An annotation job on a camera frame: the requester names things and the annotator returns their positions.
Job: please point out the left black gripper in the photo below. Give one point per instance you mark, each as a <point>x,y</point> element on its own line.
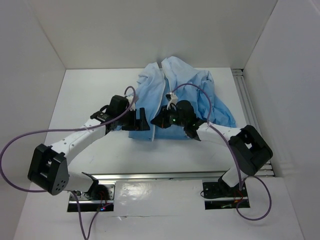
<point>141,124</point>

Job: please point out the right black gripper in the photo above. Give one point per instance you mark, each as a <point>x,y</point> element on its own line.
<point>161,120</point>

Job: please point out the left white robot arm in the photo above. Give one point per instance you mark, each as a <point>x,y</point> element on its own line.
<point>49,164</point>

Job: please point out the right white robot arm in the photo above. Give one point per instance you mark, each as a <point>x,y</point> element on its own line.
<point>249,150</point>

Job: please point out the front aluminium rail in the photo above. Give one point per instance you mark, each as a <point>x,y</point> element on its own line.
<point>162,176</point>

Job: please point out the aluminium rail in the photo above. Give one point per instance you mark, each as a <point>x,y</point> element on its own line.
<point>162,176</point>
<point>250,115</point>

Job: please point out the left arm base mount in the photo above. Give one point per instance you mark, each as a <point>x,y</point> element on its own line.
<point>91,194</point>

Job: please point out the right side aluminium rail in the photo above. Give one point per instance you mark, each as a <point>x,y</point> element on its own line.
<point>250,115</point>

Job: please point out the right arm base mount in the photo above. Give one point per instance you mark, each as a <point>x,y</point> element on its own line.
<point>219,196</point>

